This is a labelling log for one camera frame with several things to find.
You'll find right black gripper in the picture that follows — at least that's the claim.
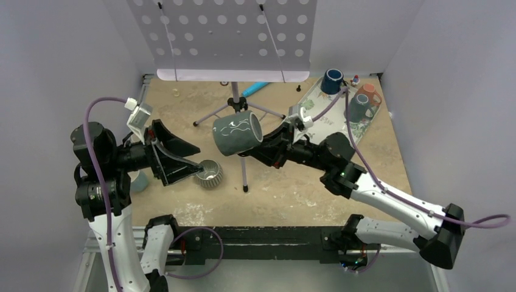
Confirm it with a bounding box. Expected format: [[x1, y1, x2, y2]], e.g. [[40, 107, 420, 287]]
[[243, 122, 330, 172]]

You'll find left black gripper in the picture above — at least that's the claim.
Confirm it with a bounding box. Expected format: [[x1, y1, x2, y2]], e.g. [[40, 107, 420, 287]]
[[108, 117, 202, 183]]

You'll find light blue faceted mug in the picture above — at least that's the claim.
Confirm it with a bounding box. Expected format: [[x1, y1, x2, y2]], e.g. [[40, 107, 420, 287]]
[[128, 170, 149, 193]]

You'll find grey ribbed mug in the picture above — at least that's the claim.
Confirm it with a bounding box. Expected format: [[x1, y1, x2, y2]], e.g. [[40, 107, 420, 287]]
[[194, 159, 223, 189]]

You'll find dark teal mug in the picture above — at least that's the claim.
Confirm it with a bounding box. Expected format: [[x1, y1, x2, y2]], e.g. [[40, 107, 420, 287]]
[[345, 94, 375, 123]]

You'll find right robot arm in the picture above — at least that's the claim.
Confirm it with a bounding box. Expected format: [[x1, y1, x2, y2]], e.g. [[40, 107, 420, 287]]
[[241, 123, 465, 269]]

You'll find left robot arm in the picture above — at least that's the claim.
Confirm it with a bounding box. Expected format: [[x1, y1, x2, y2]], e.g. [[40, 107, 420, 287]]
[[71, 119, 203, 291]]

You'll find dark blue mug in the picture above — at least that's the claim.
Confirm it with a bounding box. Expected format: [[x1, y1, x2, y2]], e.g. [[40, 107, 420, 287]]
[[320, 68, 347, 95]]

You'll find orange mug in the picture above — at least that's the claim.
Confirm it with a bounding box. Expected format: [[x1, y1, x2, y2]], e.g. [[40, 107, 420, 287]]
[[357, 83, 383, 106]]

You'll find light blue cylinder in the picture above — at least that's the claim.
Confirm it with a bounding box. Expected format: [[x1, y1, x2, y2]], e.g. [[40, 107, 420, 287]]
[[242, 82, 269, 98]]

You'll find floral serving tray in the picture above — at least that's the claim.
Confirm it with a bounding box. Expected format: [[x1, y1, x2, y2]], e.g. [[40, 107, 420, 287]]
[[299, 77, 382, 144]]

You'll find small gnome figurine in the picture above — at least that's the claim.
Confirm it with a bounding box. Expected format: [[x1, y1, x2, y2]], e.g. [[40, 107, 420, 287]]
[[350, 75, 360, 88]]

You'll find perforated music stand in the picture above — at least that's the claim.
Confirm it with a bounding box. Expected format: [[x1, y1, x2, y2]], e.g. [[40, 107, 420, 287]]
[[126, 0, 318, 193]]

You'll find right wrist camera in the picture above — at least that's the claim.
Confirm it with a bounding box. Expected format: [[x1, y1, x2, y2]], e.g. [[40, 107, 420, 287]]
[[285, 104, 314, 131]]

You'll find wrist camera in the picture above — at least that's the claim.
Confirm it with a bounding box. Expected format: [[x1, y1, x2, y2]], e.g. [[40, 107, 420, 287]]
[[124, 97, 153, 142], [285, 104, 314, 131]]

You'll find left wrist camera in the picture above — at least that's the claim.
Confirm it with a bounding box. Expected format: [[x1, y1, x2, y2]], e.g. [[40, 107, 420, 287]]
[[124, 97, 153, 142]]

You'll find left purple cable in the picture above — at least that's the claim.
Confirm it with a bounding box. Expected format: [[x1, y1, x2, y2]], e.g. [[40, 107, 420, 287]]
[[83, 97, 130, 292]]

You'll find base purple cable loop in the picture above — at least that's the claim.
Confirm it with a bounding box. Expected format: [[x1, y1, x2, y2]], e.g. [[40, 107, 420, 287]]
[[165, 228, 225, 281]]

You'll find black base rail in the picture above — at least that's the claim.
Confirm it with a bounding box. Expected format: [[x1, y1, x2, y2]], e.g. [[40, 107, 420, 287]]
[[170, 226, 378, 265]]

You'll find aluminium frame rail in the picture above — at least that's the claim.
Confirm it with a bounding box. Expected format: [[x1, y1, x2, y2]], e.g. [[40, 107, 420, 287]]
[[72, 232, 109, 292]]

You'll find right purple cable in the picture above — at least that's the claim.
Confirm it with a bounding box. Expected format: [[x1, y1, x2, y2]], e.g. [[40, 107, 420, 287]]
[[310, 86, 512, 230]]

